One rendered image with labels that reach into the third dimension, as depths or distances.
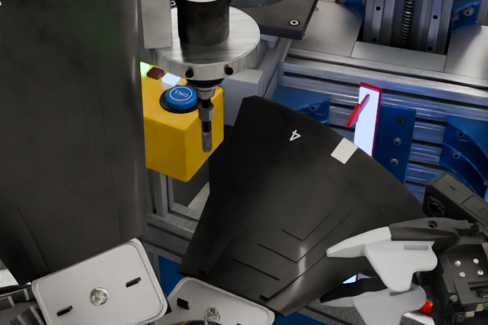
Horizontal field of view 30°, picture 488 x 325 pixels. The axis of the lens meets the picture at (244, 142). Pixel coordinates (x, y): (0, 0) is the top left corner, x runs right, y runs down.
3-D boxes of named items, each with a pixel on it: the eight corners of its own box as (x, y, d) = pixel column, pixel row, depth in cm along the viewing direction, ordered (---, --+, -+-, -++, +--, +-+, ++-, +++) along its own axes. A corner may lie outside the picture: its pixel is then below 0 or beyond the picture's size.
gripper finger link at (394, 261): (352, 278, 72) (454, 284, 74) (335, 220, 76) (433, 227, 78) (338, 301, 74) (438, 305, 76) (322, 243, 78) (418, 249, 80)
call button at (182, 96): (159, 107, 115) (158, 96, 114) (176, 90, 118) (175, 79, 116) (186, 117, 114) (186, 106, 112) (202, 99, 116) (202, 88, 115)
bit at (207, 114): (202, 156, 62) (201, 96, 59) (197, 146, 63) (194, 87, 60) (217, 152, 63) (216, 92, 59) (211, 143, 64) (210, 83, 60)
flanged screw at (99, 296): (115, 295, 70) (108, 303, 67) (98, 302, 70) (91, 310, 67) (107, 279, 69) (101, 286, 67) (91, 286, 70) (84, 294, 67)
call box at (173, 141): (86, 154, 123) (76, 91, 116) (126, 112, 130) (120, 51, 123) (187, 192, 117) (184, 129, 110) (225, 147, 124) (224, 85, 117)
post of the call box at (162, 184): (145, 211, 130) (139, 145, 122) (157, 198, 132) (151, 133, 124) (163, 217, 129) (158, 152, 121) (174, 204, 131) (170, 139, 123)
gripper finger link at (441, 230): (399, 228, 75) (491, 234, 78) (394, 213, 76) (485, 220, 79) (377, 262, 78) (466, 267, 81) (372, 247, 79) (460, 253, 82)
